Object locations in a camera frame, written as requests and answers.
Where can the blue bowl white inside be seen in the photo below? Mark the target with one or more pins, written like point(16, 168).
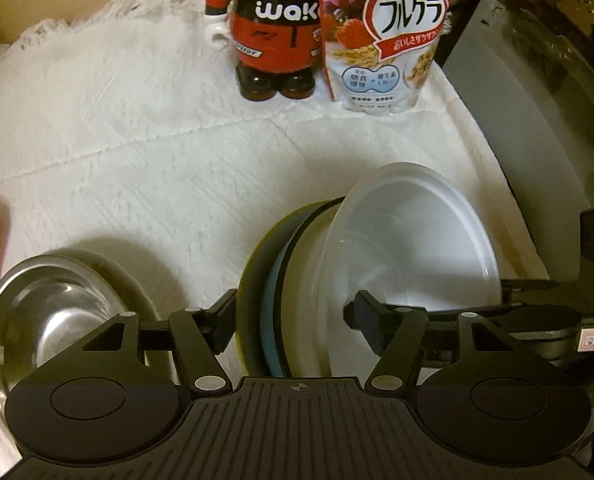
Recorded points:
point(292, 330)

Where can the grey appliance on right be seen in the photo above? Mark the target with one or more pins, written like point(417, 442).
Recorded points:
point(525, 70)

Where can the white plate yellow rim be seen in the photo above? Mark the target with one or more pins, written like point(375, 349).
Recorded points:
point(258, 304)

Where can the red white robot figurine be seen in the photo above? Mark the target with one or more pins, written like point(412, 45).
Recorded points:
point(277, 43)

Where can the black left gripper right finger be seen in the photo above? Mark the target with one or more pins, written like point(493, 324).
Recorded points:
point(399, 336)

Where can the red Calbee granola bag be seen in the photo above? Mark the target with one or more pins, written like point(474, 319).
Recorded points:
point(377, 53)

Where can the white textured tablecloth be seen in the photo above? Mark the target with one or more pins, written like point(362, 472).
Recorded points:
point(126, 135)

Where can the stainless steel bowl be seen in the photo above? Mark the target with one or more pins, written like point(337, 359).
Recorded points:
point(48, 302)

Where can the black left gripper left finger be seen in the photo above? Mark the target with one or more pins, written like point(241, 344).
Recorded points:
point(193, 336)

